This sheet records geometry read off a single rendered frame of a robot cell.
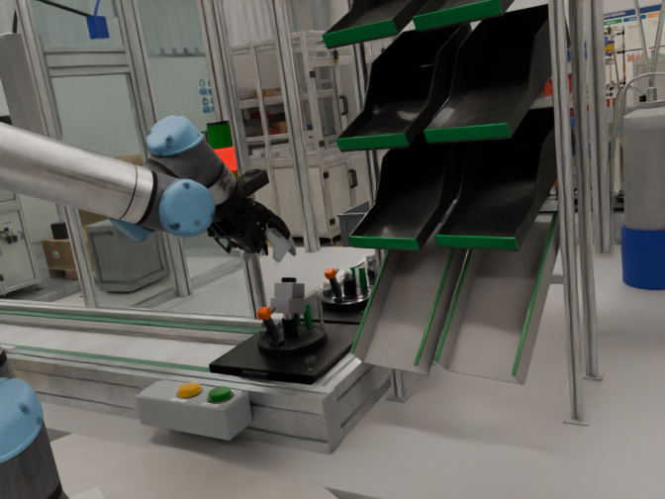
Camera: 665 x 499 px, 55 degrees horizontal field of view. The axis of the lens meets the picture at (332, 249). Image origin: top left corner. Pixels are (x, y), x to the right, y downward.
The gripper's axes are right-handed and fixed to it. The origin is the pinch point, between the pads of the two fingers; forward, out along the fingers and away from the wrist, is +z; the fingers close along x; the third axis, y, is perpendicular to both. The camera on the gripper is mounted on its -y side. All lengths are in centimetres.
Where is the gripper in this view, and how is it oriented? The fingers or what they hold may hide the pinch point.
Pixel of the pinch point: (279, 248)
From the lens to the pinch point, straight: 124.1
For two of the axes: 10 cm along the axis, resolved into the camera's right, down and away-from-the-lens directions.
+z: 4.1, 5.6, 7.2
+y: -2.8, 8.3, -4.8
